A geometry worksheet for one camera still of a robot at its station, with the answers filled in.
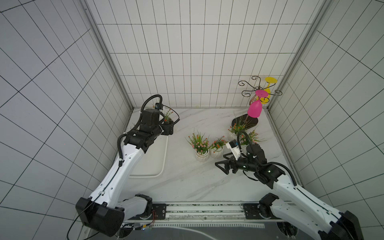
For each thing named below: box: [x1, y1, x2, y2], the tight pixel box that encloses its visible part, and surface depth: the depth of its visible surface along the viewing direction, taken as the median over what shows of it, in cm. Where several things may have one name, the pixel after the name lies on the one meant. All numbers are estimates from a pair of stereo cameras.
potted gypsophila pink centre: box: [184, 128, 211, 162], surface depth 87 cm
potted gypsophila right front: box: [240, 128, 267, 146], surface depth 87 cm
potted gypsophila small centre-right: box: [209, 135, 229, 159], surface depth 85 cm
